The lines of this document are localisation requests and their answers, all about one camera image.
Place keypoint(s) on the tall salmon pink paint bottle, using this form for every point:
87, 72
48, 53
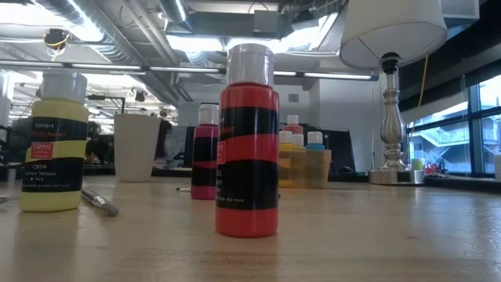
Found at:
293, 127

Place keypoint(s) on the small sky blue paint bottle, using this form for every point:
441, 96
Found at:
315, 138

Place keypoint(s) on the small magenta paint bottle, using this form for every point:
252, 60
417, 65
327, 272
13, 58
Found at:
203, 194

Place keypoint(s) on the small red paint bottle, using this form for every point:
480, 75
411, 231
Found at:
246, 223

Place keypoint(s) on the grey partition panel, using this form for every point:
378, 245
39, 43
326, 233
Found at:
178, 147

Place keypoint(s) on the translucent orange tray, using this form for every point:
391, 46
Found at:
319, 172

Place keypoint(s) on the person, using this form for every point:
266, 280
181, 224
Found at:
99, 147
164, 137

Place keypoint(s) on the black partition panel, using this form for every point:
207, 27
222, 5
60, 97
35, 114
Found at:
340, 149

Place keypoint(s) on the white cup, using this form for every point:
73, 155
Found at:
135, 149

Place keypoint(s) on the silver table lamp white shade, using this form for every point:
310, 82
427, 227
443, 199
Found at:
393, 129

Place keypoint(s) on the small light green container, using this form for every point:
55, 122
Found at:
417, 163

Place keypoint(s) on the small red object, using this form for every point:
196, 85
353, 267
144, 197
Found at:
434, 168

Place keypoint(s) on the black yellow ceiling device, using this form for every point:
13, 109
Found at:
56, 38

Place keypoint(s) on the black office chair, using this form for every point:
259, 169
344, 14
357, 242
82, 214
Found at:
15, 141

